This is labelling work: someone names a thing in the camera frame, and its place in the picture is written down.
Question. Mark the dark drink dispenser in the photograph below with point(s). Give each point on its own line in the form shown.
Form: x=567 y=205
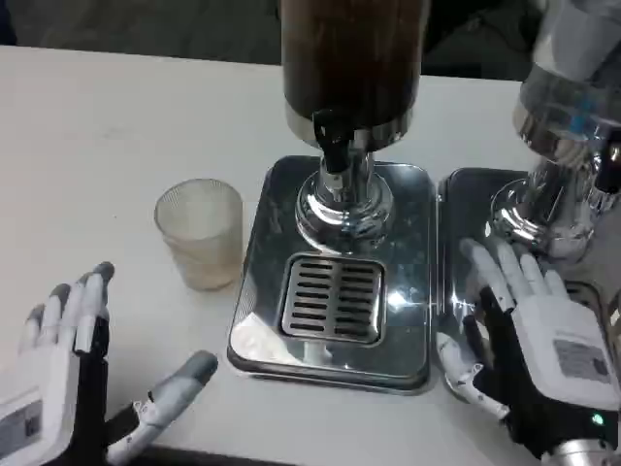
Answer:
x=349 y=63

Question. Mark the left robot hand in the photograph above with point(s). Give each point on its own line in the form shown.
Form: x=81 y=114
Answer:
x=58 y=369

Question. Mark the clear ribbed glass cup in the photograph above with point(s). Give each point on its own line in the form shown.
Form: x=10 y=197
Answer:
x=201 y=242

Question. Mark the black tap of dark dispenser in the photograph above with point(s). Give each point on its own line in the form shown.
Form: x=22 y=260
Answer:
x=335 y=145

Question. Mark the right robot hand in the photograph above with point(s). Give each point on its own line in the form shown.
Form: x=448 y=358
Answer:
x=548 y=340

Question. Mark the black tap of clear dispenser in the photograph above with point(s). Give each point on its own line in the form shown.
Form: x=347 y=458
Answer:
x=609 y=170

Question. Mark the clear drink dispenser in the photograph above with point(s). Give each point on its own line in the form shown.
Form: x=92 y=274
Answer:
x=558 y=121

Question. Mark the steel drip tray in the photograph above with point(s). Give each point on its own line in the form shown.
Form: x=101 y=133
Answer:
x=466 y=204
x=407 y=242

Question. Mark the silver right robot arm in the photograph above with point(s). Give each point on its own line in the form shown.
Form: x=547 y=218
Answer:
x=582 y=454

